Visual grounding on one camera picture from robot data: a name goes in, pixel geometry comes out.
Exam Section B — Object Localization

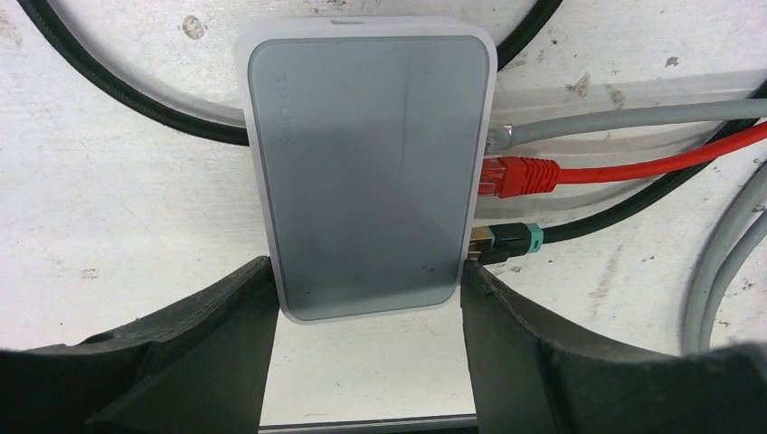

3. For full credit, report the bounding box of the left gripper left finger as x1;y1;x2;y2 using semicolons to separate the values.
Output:
1;257;279;433

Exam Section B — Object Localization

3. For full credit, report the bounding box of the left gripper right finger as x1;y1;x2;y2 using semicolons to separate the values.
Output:
460;261;766;433

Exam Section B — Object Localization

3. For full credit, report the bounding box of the black ethernet cable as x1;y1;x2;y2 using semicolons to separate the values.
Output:
16;0;767;266

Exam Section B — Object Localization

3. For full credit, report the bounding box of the white network switch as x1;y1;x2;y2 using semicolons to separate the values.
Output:
233;16;497;325

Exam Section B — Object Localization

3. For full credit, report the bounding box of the red ethernet cable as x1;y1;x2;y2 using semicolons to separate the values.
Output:
478;120;767;200

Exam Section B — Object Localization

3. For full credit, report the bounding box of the grey ethernet cable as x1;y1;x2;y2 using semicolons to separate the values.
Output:
486;99;767;355

